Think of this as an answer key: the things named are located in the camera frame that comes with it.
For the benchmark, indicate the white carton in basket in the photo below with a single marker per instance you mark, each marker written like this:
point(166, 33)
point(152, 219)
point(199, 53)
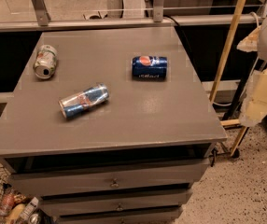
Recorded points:
point(29, 209)

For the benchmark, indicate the grey drawer cabinet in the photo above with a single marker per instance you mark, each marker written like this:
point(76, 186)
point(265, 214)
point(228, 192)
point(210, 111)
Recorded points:
point(144, 120)

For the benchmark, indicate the yellow packet in basket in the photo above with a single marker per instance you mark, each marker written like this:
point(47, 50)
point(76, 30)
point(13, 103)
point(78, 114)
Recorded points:
point(15, 213)

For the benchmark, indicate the green white 7up can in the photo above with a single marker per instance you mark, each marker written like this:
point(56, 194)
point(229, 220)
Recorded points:
point(45, 62)

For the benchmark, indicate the metal railing frame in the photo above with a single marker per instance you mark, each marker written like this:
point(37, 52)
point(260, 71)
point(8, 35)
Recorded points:
point(51, 15)

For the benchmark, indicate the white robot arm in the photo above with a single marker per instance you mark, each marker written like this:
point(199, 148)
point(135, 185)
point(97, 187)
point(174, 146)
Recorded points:
point(262, 42)

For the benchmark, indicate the grey drawer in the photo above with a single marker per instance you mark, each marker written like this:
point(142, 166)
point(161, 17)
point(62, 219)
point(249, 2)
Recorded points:
point(116, 202)
point(107, 178)
point(126, 217)

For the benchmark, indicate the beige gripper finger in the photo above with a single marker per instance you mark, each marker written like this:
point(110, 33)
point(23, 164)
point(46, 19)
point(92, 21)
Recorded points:
point(250, 43)
point(254, 107)

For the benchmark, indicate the blue Pepsi can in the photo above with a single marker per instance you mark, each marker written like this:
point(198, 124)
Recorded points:
point(149, 67)

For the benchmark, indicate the middle grey drawer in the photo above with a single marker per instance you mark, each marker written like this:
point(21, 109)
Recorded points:
point(116, 202)

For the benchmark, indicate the top grey drawer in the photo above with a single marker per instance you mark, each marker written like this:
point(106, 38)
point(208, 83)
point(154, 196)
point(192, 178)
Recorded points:
point(107, 178)

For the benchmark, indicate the plastic bottle in basket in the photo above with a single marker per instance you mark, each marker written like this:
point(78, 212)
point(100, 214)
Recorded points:
point(7, 202)

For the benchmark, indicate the wooden pole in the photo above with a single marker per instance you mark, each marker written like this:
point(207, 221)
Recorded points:
point(227, 47)

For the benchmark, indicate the bottom grey drawer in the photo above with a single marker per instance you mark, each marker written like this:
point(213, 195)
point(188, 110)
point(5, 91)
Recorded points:
point(126, 217)

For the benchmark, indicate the blue silver Red Bull can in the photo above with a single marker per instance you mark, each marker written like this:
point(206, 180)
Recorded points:
point(84, 100)

